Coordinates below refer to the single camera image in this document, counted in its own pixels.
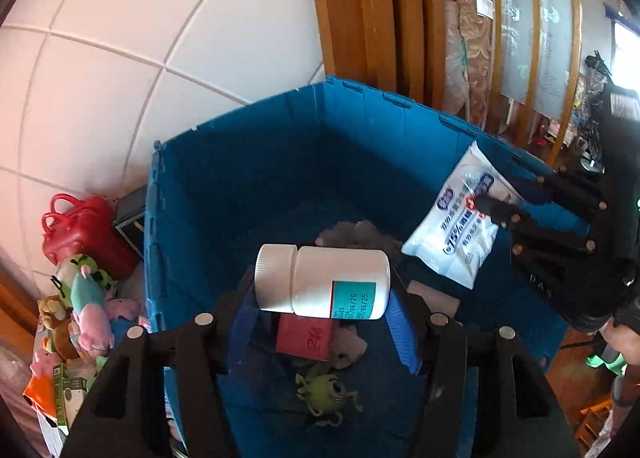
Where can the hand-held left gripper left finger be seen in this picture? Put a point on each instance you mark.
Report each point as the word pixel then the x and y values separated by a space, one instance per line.
pixel 242 333

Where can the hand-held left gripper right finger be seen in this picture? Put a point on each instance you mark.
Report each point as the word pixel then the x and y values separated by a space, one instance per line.
pixel 402 338

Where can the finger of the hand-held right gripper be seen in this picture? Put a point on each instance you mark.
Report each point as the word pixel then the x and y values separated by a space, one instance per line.
pixel 530 230
pixel 570 190

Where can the grey sock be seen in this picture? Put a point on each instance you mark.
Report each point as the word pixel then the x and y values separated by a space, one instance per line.
pixel 350 348

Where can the white wet wipes pack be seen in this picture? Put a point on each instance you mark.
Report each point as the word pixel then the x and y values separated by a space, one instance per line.
pixel 455 238

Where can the green monster plush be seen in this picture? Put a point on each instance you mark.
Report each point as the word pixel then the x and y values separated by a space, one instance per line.
pixel 325 393

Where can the white pill bottle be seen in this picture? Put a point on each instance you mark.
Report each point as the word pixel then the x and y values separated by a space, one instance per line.
pixel 325 280

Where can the blue plastic crate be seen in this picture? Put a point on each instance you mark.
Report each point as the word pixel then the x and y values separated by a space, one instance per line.
pixel 240 188

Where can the person's right hand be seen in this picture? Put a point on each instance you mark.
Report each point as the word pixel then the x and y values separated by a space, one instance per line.
pixel 625 338

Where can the grey pink box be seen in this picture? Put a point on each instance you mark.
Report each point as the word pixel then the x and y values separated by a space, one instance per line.
pixel 435 299

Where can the green slipper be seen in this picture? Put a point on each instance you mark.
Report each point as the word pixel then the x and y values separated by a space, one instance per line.
pixel 607 364

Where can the bright window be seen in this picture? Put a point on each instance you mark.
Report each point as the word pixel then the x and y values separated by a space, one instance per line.
pixel 627 55

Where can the teal pink plush toy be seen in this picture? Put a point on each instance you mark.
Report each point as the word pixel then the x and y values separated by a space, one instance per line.
pixel 90 313

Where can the black gift box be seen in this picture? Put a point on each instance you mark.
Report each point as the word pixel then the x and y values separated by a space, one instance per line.
pixel 131 223

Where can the green plush toy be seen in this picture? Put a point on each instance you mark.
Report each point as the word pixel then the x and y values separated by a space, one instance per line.
pixel 90 268

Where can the frosted glass door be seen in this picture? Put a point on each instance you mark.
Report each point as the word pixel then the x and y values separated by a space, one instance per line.
pixel 535 27

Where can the rolled patterned carpet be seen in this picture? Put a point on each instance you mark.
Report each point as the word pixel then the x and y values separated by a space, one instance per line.
pixel 472 37

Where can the green carton box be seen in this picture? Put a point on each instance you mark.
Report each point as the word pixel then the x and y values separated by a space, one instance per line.
pixel 70 393

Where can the red small suitcase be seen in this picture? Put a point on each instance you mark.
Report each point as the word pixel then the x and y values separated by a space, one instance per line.
pixel 85 233

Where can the brown plush toy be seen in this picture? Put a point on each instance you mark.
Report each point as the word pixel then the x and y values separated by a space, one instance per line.
pixel 55 323

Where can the small wooden stool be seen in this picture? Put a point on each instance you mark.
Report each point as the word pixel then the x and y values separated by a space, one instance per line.
pixel 595 420

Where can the orange plush toy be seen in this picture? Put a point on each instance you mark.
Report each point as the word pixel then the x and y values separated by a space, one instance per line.
pixel 37 390

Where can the wooden wall frame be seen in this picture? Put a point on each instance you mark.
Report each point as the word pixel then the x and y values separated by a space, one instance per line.
pixel 375 12

